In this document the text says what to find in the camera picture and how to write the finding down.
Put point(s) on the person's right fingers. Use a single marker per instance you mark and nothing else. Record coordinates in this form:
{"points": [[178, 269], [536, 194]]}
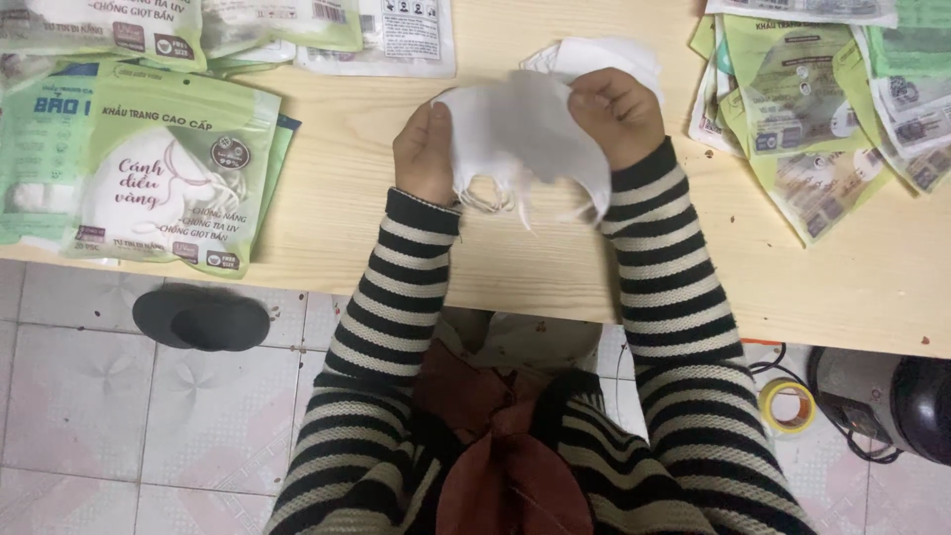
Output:
{"points": [[605, 93]]}

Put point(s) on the green packet with blue print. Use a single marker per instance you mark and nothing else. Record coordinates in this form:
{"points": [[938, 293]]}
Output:
{"points": [[37, 148]]}

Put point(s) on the yellow tape roll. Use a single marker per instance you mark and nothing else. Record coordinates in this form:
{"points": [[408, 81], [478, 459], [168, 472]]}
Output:
{"points": [[773, 416]]}

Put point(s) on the person's left hand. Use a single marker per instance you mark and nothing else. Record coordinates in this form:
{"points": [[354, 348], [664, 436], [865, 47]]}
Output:
{"points": [[420, 160]]}

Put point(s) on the person's right hand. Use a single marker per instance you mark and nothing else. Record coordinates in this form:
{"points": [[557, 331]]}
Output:
{"points": [[628, 123]]}

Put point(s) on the green filled mask packet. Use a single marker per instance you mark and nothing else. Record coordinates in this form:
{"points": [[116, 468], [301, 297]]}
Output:
{"points": [[174, 171]]}

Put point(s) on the black slipper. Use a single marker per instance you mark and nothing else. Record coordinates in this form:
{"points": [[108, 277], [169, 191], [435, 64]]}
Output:
{"points": [[200, 319]]}

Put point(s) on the white face mask bundle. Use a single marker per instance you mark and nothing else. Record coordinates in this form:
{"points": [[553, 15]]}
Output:
{"points": [[520, 134]]}

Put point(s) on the green packet with blue edge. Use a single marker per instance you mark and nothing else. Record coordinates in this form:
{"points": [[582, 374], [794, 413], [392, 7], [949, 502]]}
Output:
{"points": [[281, 160]]}

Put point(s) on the heap of empty green packets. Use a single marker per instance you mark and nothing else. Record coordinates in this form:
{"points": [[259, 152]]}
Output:
{"points": [[825, 111]]}

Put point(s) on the white printed packet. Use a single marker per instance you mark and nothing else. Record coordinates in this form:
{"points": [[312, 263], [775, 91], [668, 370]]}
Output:
{"points": [[401, 41]]}

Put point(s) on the red-brown scarf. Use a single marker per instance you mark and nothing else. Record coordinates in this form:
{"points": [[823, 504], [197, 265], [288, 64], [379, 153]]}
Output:
{"points": [[498, 453]]}

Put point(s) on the grey black appliance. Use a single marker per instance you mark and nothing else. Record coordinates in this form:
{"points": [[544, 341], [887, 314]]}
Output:
{"points": [[884, 401]]}

